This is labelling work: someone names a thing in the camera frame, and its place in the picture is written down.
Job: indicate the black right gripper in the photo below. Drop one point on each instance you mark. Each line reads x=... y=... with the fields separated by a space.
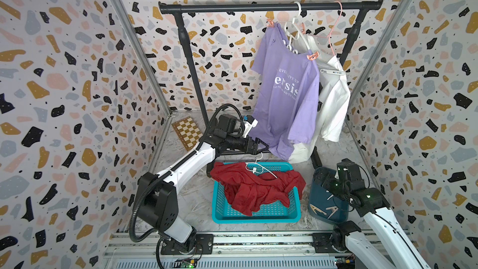
x=329 y=177

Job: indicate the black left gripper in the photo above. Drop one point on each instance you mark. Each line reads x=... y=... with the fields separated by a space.
x=255 y=147

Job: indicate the purple garment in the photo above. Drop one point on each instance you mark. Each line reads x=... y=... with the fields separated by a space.
x=288 y=80

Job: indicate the red garment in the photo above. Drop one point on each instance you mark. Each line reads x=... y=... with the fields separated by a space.
x=246 y=191

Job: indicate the white printed t-shirt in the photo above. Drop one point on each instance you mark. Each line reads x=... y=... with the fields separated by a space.
x=326 y=119

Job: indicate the white plastic hangers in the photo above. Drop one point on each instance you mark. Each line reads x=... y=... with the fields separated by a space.
x=294 y=32

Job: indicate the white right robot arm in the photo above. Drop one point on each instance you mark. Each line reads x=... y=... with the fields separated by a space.
x=372 y=206

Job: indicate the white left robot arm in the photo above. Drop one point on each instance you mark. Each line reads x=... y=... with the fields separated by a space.
x=156 y=207

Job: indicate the dark teal clothespin bin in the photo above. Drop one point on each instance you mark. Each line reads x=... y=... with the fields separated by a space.
x=322 y=205

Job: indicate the wooden chessboard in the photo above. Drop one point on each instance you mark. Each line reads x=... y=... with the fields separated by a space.
x=188 y=132

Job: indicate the teal laundry basket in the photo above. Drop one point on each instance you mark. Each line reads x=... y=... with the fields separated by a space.
x=223 y=213

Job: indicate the dark grey clothes rack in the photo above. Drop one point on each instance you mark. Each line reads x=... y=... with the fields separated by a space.
x=178 y=10

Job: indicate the aluminium corner profile left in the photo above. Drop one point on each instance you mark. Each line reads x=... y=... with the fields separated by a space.
x=140 y=53

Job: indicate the aluminium corner profile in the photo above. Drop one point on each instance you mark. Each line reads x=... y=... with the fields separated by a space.
x=388 y=33
x=140 y=53

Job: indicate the aluminium corner profile right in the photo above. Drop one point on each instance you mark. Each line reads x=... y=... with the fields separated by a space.
x=388 y=33

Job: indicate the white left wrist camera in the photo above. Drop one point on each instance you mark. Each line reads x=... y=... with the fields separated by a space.
x=249 y=123

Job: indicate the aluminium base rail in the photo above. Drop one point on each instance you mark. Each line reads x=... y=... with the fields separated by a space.
x=252 y=250

